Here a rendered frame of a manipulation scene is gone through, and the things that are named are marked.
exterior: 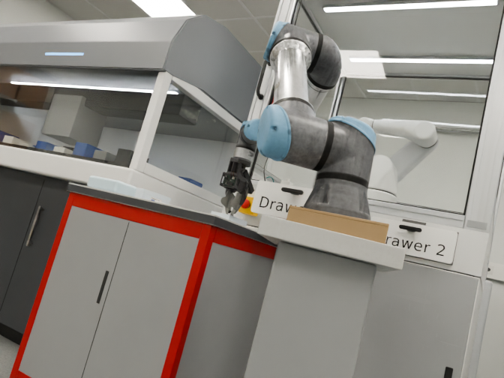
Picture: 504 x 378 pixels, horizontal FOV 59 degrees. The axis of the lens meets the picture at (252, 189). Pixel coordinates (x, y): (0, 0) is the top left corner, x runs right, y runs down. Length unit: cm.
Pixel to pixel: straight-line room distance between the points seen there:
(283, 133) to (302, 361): 46
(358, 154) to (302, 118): 15
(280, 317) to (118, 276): 66
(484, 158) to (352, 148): 80
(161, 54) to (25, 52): 100
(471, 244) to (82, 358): 128
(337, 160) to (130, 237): 72
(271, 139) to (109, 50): 153
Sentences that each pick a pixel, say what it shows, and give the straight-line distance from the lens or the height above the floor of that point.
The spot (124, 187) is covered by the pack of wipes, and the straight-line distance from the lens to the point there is 156.
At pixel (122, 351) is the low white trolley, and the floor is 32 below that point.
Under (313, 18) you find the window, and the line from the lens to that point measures 217.
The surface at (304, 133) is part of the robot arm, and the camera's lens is 97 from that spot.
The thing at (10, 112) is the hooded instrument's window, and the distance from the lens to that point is 280.
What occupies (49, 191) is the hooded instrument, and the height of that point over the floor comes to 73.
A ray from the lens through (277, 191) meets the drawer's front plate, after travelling 147.
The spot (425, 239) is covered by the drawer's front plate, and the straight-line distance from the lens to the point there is 165.
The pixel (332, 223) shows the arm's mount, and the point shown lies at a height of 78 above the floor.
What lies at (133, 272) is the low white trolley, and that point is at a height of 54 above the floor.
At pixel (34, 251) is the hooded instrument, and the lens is 242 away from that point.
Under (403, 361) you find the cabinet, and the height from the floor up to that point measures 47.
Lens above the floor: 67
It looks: 8 degrees up
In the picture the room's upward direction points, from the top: 15 degrees clockwise
